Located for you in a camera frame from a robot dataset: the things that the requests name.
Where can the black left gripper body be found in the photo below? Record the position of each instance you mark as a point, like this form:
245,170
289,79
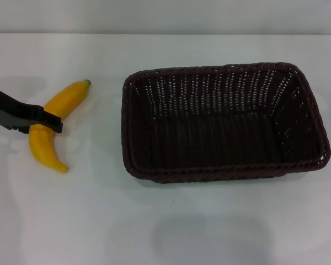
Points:
13,110

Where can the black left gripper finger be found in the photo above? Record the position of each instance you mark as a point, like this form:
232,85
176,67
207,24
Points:
53,123

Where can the yellow banana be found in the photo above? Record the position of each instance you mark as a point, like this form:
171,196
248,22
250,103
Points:
71,95

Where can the dark brown woven basket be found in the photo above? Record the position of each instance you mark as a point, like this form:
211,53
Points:
223,138

